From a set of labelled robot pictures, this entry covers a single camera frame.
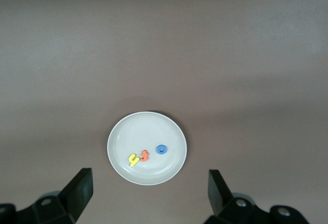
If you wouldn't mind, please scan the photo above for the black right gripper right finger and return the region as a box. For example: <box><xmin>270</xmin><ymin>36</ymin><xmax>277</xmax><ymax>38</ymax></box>
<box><xmin>209</xmin><ymin>169</ymin><xmax>311</xmax><ymax>224</ymax></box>

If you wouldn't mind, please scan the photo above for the orange foam letter t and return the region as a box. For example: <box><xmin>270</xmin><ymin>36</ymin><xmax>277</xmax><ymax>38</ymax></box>
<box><xmin>139</xmin><ymin>149</ymin><xmax>150</xmax><ymax>163</ymax></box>

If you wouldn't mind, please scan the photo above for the yellow foam letter h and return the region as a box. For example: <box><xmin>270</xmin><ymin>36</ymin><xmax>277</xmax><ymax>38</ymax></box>
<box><xmin>128</xmin><ymin>153</ymin><xmax>140</xmax><ymax>168</ymax></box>

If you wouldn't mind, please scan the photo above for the brown table cover sheet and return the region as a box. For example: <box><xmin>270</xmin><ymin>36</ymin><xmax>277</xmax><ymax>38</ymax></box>
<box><xmin>0</xmin><ymin>0</ymin><xmax>328</xmax><ymax>224</ymax></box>

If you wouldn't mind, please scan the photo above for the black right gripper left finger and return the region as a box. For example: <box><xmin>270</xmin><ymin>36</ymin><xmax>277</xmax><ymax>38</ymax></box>
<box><xmin>0</xmin><ymin>168</ymin><xmax>94</xmax><ymax>224</ymax></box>

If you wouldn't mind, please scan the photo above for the beige brown plate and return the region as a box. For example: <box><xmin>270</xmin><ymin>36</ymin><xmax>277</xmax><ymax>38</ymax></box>
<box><xmin>107</xmin><ymin>111</ymin><xmax>187</xmax><ymax>186</ymax></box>

